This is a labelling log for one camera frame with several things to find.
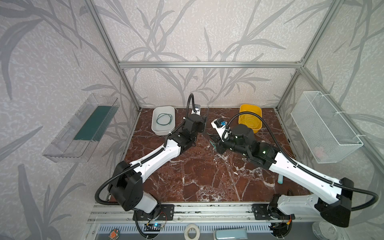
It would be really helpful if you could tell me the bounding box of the grey perforated spool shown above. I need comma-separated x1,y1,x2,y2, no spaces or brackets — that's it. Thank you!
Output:
202,107,210,138

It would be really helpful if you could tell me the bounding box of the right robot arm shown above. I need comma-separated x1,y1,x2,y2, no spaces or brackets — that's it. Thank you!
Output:
211,118,379,228

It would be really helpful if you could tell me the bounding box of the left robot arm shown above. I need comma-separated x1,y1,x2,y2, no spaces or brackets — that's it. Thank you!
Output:
95,94,206,215

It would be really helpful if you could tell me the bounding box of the yellow plastic bin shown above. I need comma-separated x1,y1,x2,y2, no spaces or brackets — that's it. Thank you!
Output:
238,104,263,134

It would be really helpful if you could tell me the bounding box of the white plastic bin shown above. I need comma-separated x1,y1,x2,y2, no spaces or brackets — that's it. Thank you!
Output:
151,106,176,136

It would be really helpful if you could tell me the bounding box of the light blue spatula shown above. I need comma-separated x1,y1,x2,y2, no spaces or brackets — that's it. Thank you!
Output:
278,174,284,185

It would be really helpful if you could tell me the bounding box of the light blue box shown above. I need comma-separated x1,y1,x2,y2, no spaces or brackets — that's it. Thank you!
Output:
214,229,248,240

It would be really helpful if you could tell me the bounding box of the white tape roll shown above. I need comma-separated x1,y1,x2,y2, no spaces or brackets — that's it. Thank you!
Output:
184,224,201,240

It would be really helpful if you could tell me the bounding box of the yellow cable coil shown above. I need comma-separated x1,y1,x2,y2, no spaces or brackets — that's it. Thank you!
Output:
241,109,261,130

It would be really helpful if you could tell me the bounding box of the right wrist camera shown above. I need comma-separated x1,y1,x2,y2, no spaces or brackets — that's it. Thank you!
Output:
211,118,230,142

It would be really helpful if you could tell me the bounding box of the green cable coil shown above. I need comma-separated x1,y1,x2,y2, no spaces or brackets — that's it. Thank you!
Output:
155,112,174,126

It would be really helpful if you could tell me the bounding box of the aluminium mounting rail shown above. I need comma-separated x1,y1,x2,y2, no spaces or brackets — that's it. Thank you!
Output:
86,201,340,224

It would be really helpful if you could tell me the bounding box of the white wire basket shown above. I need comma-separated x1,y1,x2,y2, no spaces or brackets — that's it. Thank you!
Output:
291,91,364,164

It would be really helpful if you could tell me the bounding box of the clear wall shelf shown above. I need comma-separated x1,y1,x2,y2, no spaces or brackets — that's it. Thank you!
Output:
43,94,120,163

